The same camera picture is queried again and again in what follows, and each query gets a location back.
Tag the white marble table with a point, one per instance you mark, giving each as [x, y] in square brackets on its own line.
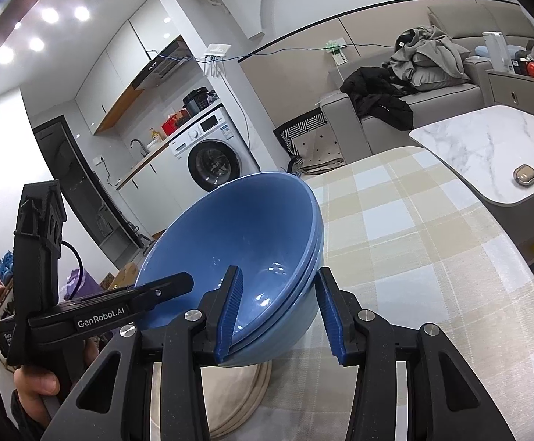
[474, 147]

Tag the white washing machine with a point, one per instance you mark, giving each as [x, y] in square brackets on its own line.
[212, 165]

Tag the beige earbud case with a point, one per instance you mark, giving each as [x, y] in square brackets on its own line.
[526, 175]

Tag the white power strip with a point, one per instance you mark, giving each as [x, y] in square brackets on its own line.
[218, 53]

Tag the black jacket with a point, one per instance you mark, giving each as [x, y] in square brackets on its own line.
[377, 96]

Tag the white kitchen base cabinet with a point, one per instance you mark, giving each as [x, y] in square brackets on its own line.
[156, 193]

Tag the black rice cooker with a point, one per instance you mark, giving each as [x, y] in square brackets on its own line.
[196, 101]

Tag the pile of grey clothes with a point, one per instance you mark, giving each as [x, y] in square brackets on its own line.
[432, 59]

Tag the white wall cabinets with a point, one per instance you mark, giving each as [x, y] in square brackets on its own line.
[120, 64]

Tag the kitchen faucet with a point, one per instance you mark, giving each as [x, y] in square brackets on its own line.
[138, 147]

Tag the grey sofa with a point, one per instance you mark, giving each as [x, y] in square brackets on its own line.
[441, 105]

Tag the dark glass door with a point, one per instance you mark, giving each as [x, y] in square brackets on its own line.
[78, 193]

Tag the person's left hand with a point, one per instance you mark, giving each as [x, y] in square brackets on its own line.
[37, 383]

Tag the small yellow bottle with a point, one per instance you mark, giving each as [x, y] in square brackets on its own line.
[155, 137]

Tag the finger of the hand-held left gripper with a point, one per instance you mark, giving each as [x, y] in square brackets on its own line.
[166, 289]

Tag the steel range hood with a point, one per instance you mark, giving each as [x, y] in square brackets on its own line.
[166, 64]

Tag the red box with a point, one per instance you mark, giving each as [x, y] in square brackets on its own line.
[175, 124]

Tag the light blue pillow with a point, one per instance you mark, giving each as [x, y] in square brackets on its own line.
[517, 50]

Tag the purple bag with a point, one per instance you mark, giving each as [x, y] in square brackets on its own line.
[83, 285]

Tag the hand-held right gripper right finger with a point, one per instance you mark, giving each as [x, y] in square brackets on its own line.
[329, 319]

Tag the cardboard box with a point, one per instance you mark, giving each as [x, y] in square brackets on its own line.
[122, 275]

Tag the cream round plate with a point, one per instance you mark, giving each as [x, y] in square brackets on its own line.
[228, 390]
[262, 411]
[254, 404]

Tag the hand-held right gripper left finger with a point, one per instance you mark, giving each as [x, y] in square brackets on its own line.
[230, 314]

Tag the blue bowl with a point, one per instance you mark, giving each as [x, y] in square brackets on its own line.
[303, 287]
[248, 229]
[290, 328]

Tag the grey side cabinet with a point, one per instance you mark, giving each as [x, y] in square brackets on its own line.
[520, 94]

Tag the white wall charger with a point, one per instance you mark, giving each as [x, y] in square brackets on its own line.
[338, 55]

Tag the small red object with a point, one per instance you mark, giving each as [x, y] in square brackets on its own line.
[533, 69]

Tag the black patterned chair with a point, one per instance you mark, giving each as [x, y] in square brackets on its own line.
[313, 144]

